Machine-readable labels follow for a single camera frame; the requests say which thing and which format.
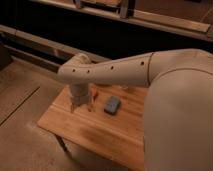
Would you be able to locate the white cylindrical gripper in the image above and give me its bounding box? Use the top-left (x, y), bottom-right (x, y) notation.
top-left (69, 84), bottom-right (92, 113)

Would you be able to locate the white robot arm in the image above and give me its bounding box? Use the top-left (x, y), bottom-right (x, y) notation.
top-left (58, 49), bottom-right (213, 171)

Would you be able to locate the blue sponge block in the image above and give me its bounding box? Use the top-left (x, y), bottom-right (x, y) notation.
top-left (104, 96), bottom-right (121, 115)

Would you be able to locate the wooden table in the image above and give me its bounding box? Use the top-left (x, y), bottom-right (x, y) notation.
top-left (37, 86), bottom-right (147, 171)

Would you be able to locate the metal table leg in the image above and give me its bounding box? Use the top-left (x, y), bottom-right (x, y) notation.
top-left (55, 135), bottom-right (69, 153)

